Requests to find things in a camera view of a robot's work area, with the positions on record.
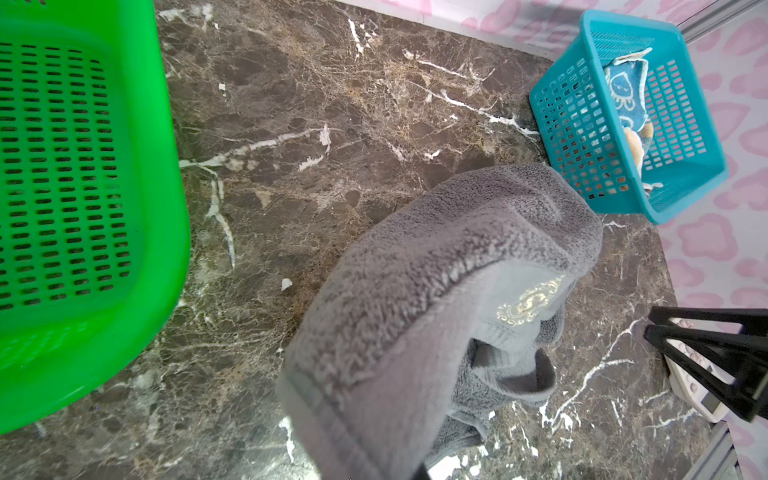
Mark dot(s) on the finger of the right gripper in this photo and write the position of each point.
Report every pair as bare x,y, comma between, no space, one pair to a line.
742,355

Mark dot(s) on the grey towel gold emblem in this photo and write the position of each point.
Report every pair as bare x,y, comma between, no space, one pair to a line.
436,317

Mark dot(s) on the pink calculator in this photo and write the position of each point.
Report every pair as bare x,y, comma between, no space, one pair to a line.
686,387

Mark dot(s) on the teal plastic basket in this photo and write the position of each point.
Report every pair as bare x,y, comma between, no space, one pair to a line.
581,131

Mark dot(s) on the blue patterned cloth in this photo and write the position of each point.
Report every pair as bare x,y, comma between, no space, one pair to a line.
626,78

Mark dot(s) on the green plastic basket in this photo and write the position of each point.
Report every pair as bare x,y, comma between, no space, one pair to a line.
95,231

